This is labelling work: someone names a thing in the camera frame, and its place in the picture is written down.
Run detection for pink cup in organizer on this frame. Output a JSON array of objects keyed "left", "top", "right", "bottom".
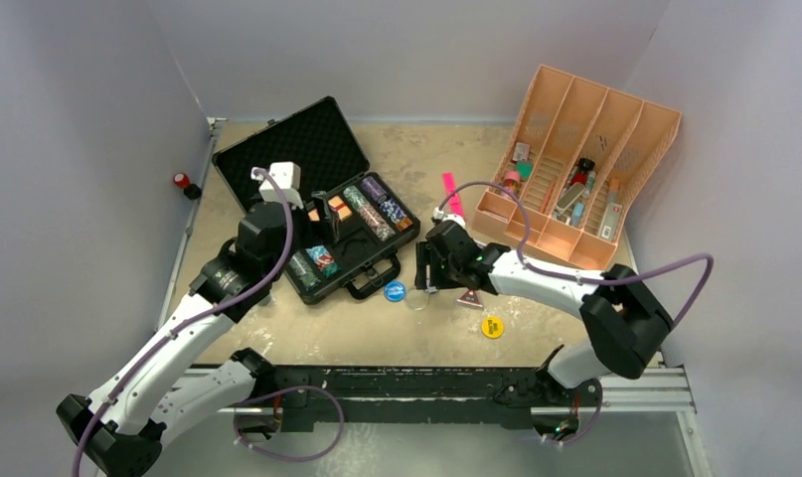
[{"left": 500, "top": 170, "right": 523, "bottom": 199}]

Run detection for green chip stack in case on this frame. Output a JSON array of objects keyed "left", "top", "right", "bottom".
[{"left": 288, "top": 251, "right": 322, "bottom": 291}]

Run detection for clear round disc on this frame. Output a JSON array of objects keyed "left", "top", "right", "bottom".
[{"left": 403, "top": 290, "right": 430, "bottom": 311}]

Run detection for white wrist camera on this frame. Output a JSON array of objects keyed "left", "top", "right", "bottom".
[
  {"left": 250, "top": 162, "right": 304, "bottom": 209},
  {"left": 431, "top": 207, "right": 466, "bottom": 230}
]

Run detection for green white chip stack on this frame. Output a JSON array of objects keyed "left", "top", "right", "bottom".
[{"left": 343, "top": 186, "right": 396, "bottom": 241}]

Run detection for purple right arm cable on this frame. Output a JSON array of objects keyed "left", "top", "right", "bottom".
[{"left": 436, "top": 181, "right": 716, "bottom": 331}]

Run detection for pink highlighter marker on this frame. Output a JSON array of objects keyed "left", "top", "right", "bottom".
[{"left": 442, "top": 172, "right": 464, "bottom": 218}]

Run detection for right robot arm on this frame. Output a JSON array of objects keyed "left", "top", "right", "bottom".
[{"left": 414, "top": 220, "right": 672, "bottom": 404}]

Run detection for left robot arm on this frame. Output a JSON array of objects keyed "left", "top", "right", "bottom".
[{"left": 56, "top": 187, "right": 314, "bottom": 476}]

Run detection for orange chip stack in case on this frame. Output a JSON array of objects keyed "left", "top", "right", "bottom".
[{"left": 396, "top": 217, "right": 413, "bottom": 232}]

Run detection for red triangular button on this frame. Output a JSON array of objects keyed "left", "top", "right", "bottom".
[{"left": 456, "top": 289, "right": 484, "bottom": 309}]

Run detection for red emergency stop button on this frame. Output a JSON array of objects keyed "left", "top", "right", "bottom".
[{"left": 173, "top": 173, "right": 203, "bottom": 201}]

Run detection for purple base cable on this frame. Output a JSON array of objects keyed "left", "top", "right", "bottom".
[{"left": 232, "top": 384, "right": 346, "bottom": 462}]

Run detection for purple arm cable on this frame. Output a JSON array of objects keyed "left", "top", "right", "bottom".
[
  {"left": 71, "top": 167, "right": 296, "bottom": 477},
  {"left": 436, "top": 181, "right": 716, "bottom": 331}
]

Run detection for peach plastic desk organizer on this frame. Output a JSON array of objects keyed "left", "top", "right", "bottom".
[{"left": 470, "top": 66, "right": 682, "bottom": 269}]

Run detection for red black item in organizer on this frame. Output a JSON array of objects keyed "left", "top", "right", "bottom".
[{"left": 563, "top": 157, "right": 595, "bottom": 191}]

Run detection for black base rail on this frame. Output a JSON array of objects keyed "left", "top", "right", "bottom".
[{"left": 176, "top": 365, "right": 695, "bottom": 436}]

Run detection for red Texas Hold'em card box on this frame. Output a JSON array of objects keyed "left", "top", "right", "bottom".
[{"left": 308, "top": 194, "right": 353, "bottom": 225}]

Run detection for yellow round button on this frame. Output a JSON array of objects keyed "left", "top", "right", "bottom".
[{"left": 480, "top": 316, "right": 504, "bottom": 339}]

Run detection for light blue red chip stack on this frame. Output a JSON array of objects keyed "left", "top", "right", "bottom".
[{"left": 306, "top": 244, "right": 342, "bottom": 278}]

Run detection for purple chip stack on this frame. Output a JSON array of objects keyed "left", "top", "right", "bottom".
[{"left": 361, "top": 176, "right": 389, "bottom": 204}]

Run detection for blue white chip stack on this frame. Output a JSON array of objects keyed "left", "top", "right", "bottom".
[{"left": 380, "top": 198, "right": 407, "bottom": 224}]

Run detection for blue round dealer button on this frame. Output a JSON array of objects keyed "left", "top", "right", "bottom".
[{"left": 383, "top": 280, "right": 406, "bottom": 303}]

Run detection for black poker set case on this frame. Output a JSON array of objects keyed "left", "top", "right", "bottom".
[{"left": 213, "top": 96, "right": 420, "bottom": 305}]

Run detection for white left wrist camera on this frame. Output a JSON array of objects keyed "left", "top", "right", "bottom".
[{"left": 250, "top": 162, "right": 304, "bottom": 209}]

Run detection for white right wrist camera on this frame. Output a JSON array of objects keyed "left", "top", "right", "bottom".
[{"left": 431, "top": 207, "right": 466, "bottom": 230}]

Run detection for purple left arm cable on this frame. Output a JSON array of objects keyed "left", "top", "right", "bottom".
[{"left": 71, "top": 167, "right": 296, "bottom": 477}]

